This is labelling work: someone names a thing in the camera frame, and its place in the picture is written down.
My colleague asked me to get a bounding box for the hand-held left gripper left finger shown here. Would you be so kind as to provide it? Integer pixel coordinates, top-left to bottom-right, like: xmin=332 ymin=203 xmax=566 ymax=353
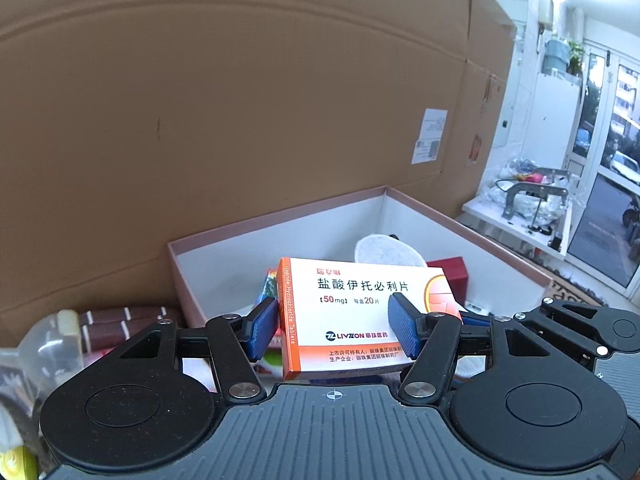
xmin=107 ymin=296 xmax=279 ymax=405

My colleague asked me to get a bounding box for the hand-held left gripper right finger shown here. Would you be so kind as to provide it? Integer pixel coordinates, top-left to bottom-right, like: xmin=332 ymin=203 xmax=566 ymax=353
xmin=387 ymin=292 xmax=551 ymax=407

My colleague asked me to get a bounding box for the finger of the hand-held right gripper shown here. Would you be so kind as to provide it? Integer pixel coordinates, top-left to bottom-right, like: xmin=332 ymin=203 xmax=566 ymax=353
xmin=460 ymin=302 xmax=496 ymax=323

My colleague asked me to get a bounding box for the dark red box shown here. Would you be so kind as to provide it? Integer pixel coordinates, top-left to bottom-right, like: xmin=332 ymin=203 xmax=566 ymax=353
xmin=426 ymin=256 xmax=469 ymax=306

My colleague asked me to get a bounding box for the red blue card box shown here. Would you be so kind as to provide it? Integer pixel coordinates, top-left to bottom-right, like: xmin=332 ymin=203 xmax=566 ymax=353
xmin=256 ymin=267 xmax=280 ymax=307

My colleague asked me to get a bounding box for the white orange medicine box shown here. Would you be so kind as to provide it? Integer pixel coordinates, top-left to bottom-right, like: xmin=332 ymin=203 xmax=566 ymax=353
xmin=277 ymin=256 xmax=463 ymax=381

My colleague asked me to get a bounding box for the large white insole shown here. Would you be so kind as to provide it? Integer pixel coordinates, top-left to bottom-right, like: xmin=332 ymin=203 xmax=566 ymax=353
xmin=355 ymin=233 xmax=424 ymax=267

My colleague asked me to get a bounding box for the pink cardboard box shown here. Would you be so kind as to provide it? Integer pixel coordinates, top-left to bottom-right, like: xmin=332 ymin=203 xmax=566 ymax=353
xmin=167 ymin=185 xmax=554 ymax=377

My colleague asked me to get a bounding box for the green small item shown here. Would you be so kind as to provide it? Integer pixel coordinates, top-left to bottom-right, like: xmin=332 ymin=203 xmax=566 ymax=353
xmin=260 ymin=350 xmax=285 ymax=377

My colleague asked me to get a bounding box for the brown doormat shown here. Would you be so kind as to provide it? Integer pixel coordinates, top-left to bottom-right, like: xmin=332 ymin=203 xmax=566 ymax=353
xmin=547 ymin=270 xmax=609 ymax=307

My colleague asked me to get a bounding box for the white side table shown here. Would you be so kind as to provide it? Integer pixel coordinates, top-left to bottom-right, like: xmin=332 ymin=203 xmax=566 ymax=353
xmin=461 ymin=194 xmax=574 ymax=257

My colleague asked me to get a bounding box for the grey metal clamp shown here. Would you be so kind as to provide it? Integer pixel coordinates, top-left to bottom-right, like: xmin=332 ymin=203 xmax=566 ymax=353
xmin=501 ymin=181 xmax=571 ymax=219

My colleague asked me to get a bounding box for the brown white-striped box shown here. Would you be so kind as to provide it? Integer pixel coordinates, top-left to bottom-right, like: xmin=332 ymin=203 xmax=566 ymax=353
xmin=79 ymin=305 xmax=174 ymax=356

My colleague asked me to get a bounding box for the pink white packet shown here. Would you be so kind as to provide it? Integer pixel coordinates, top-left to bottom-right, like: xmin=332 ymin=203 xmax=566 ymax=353
xmin=82 ymin=349 xmax=119 ymax=366

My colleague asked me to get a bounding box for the glass door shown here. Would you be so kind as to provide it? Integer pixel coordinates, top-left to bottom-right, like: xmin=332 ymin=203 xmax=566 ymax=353
xmin=565 ymin=44 xmax=640 ymax=292

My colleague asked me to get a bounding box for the large white paper label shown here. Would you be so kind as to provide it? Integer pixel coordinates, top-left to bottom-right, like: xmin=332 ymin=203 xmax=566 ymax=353
xmin=411 ymin=108 xmax=447 ymax=165

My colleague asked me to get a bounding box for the white cabinet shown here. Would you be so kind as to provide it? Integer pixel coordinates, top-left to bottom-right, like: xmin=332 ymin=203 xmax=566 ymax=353
xmin=520 ymin=72 xmax=587 ymax=172

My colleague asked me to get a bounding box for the brown cardboard backdrop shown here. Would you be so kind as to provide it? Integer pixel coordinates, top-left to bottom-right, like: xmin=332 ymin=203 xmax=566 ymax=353
xmin=0 ymin=0 xmax=519 ymax=347

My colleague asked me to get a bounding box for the pale blue plant pot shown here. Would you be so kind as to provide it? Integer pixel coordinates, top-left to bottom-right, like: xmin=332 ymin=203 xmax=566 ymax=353
xmin=544 ymin=37 xmax=571 ymax=76

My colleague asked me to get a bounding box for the green houseplant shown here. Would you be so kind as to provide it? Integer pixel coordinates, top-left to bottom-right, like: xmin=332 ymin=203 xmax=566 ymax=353
xmin=567 ymin=40 xmax=586 ymax=77

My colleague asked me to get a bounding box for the yellow packet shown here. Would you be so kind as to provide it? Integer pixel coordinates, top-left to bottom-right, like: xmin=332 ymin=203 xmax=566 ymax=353
xmin=0 ymin=447 xmax=27 ymax=480

